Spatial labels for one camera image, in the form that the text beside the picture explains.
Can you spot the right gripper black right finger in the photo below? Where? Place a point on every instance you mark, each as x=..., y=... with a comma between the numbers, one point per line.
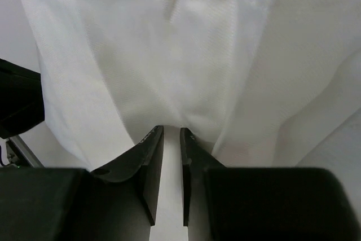
x=224, y=203

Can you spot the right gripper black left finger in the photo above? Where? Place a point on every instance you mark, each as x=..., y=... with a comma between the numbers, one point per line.
x=117, y=201

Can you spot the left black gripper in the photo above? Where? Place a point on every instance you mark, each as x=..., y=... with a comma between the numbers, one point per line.
x=22, y=106

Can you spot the white pleated skirt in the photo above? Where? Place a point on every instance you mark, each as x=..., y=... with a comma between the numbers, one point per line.
x=258, y=82

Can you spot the aluminium table edge rail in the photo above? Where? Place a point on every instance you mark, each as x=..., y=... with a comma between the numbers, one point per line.
x=20, y=155

